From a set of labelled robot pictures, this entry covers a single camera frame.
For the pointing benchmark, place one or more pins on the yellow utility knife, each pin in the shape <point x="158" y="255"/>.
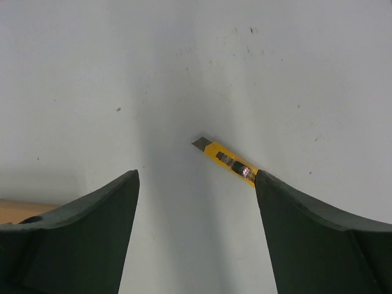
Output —
<point x="227" y="159"/>

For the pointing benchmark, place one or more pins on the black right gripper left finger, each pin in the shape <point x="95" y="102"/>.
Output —
<point x="79" y="247"/>

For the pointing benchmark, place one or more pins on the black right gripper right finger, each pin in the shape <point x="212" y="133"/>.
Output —
<point x="317" y="248"/>

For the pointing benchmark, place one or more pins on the brown cardboard express box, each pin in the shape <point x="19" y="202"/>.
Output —
<point x="14" y="212"/>

